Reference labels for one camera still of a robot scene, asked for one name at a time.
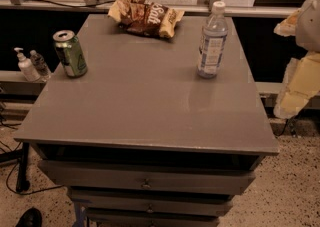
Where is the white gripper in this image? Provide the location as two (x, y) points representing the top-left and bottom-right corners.
(273, 0), (320, 119)

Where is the blue label plastic water bottle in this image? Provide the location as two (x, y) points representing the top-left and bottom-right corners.
(197, 1), (228, 79)

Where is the small clear bottle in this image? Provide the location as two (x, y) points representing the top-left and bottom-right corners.
(30, 50), (51, 81)

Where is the white pump dispenser bottle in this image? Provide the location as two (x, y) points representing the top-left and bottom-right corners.
(14, 47), (40, 82)

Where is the brown chip bag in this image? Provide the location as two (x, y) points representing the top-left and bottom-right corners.
(108, 0), (184, 38)

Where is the grey drawer cabinet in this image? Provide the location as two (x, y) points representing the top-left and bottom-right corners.
(15, 15), (279, 227)

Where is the green soda can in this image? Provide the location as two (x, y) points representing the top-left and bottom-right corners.
(53, 30), (88, 77)

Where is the black table leg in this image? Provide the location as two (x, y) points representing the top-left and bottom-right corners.
(16, 143), (30, 193)

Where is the black shoe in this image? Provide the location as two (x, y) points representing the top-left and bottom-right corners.
(15, 208), (42, 227)

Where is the black floor cable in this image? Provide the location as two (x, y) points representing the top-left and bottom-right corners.
(0, 114), (64, 196)

